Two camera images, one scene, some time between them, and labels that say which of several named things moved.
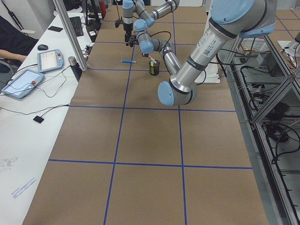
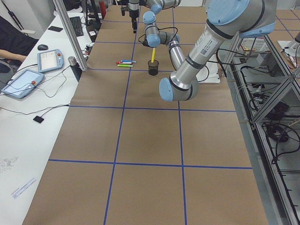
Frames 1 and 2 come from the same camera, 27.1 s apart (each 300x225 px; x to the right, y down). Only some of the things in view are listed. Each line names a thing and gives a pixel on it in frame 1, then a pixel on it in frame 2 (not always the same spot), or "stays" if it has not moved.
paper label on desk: [29, 183] stays
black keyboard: [77, 25] stays
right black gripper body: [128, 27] -> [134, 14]
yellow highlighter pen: [153, 62] -> [153, 55]
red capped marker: [151, 58] -> [118, 63]
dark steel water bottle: [75, 66] stays
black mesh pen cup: [154, 67] stays
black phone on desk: [55, 29] stays
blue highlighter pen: [128, 61] stays
